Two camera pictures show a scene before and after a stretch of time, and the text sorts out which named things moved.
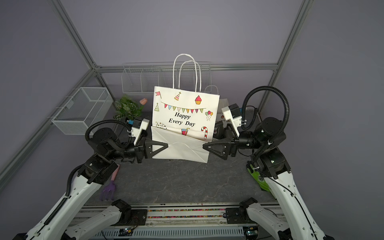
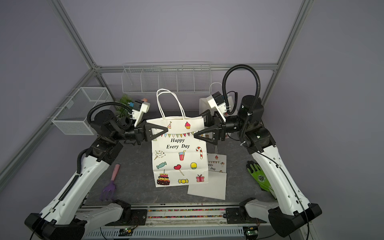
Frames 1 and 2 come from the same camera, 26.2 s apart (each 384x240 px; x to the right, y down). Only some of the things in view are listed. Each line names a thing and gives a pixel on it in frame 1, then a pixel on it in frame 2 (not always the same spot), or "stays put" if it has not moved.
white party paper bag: (183, 118) -> (215, 189)
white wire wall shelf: (142, 78) stays put
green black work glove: (255, 174) stays put
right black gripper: (229, 148) -> (218, 131)
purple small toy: (108, 191) stays put
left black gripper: (150, 151) -> (145, 132)
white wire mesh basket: (87, 105) stays put
